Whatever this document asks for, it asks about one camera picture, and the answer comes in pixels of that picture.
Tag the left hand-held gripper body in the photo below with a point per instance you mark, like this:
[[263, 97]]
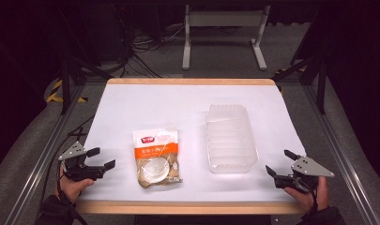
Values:
[[79, 168]]

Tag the person's left hand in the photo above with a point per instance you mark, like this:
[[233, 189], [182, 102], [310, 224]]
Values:
[[72, 187]]

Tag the white metal stand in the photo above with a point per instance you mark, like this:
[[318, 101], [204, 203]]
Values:
[[224, 34]]

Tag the orange and white food packet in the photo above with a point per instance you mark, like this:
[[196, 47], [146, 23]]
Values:
[[156, 157]]

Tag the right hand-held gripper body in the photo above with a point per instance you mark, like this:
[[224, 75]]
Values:
[[303, 175]]

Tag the black metal stand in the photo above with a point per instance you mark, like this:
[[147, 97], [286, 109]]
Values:
[[309, 75], [75, 75]]

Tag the aluminium rail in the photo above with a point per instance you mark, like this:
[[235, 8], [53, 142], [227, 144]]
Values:
[[341, 156], [42, 156]]

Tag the person's right hand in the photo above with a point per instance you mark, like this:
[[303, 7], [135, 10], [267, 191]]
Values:
[[312, 197]]

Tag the clear plastic container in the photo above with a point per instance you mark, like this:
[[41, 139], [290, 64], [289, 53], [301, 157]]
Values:
[[231, 139]]

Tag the yellow and black striped tape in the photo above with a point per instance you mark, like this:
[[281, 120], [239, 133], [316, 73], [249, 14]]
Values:
[[57, 92]]

